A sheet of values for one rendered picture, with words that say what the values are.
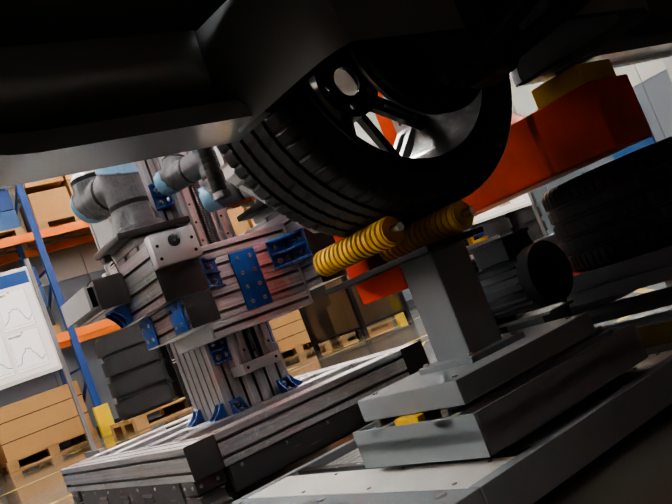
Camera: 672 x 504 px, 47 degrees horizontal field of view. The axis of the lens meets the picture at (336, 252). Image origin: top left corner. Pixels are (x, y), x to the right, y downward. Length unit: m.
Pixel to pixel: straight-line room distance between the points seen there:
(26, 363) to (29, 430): 3.47
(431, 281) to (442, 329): 0.10
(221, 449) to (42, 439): 9.14
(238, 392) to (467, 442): 1.24
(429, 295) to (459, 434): 0.31
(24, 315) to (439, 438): 6.65
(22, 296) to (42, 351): 0.55
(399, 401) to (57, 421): 9.90
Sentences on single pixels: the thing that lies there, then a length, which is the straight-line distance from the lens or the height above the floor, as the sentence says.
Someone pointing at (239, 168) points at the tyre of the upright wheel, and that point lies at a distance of 1.50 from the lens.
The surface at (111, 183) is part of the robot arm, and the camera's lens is 2.31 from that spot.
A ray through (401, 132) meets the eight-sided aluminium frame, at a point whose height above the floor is 0.75.
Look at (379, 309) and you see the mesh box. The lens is 10.19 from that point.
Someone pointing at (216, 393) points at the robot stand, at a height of 0.31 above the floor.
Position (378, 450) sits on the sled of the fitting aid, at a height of 0.13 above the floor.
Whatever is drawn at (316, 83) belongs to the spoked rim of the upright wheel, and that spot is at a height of 0.86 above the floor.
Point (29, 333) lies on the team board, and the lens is 7.81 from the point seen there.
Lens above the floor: 0.40
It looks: 4 degrees up
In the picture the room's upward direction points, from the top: 21 degrees counter-clockwise
